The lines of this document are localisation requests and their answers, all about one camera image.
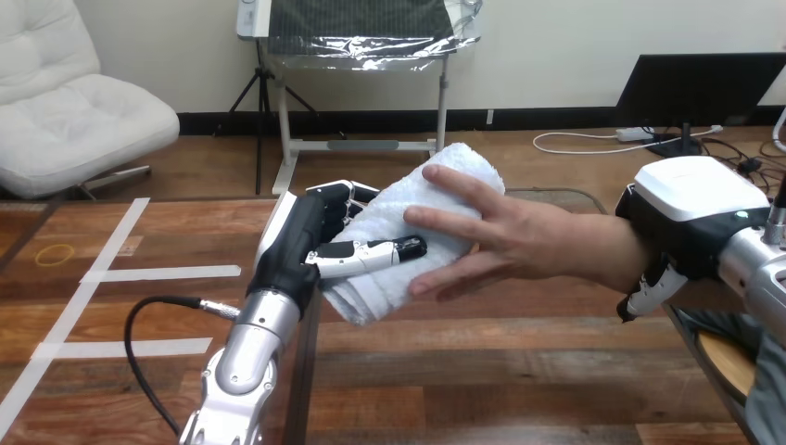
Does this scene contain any person's hand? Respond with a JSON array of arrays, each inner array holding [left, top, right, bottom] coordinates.
[[403, 163, 592, 303]]

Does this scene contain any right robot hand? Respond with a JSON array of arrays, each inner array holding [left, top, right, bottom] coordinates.
[[615, 156, 772, 324]]

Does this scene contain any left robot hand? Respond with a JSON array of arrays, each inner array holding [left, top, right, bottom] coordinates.
[[247, 179, 428, 319]]

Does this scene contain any white towel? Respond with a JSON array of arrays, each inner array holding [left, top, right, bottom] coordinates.
[[319, 142, 507, 327]]

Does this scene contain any person's forearm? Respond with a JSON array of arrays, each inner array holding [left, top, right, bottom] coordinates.
[[579, 211, 653, 295]]

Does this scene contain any dark screen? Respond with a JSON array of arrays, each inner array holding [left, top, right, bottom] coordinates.
[[613, 52, 786, 159]]

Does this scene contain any white desk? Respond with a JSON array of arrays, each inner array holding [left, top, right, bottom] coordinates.
[[235, 0, 484, 196]]

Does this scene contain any black tripod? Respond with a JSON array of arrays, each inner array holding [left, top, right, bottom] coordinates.
[[213, 39, 347, 196]]

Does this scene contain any foil sheet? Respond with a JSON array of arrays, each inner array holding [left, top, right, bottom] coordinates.
[[265, 0, 484, 72]]

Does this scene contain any white cushioned chair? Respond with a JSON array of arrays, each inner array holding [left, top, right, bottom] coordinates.
[[0, 0, 181, 201]]

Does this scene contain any tangle of cables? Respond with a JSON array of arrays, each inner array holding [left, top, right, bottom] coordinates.
[[532, 124, 786, 197]]

